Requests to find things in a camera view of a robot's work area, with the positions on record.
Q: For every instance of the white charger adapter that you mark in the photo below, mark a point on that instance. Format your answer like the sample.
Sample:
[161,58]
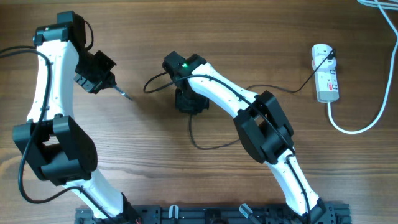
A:
[323,63]

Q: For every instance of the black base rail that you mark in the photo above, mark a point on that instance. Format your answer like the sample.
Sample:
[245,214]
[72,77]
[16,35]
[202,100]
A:
[276,213]

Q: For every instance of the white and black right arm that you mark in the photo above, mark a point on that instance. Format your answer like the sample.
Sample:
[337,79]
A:
[262,126]

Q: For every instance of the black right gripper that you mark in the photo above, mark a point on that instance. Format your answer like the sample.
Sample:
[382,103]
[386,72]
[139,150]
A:
[180,103]

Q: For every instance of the smartphone with blue screen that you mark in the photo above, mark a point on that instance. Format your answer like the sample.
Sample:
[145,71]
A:
[122,92]

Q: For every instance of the white power strip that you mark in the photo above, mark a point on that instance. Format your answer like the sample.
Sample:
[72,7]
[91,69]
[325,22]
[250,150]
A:
[325,82]

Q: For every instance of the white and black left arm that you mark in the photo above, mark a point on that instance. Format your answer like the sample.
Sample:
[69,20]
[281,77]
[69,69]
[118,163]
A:
[51,142]

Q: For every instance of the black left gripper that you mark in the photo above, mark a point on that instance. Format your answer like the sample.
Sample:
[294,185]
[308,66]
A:
[107,64]

